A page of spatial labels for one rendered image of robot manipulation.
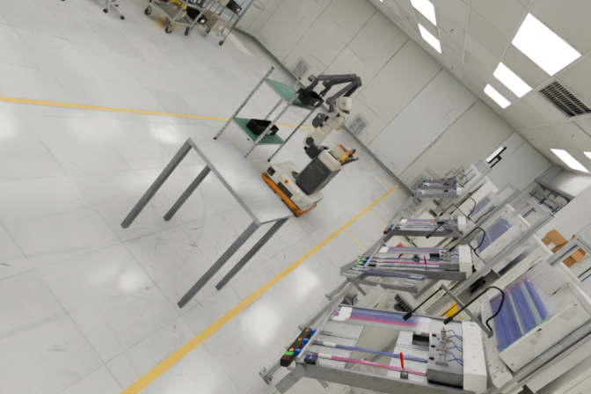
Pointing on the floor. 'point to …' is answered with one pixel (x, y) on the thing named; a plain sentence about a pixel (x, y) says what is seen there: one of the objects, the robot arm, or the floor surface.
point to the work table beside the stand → (254, 199)
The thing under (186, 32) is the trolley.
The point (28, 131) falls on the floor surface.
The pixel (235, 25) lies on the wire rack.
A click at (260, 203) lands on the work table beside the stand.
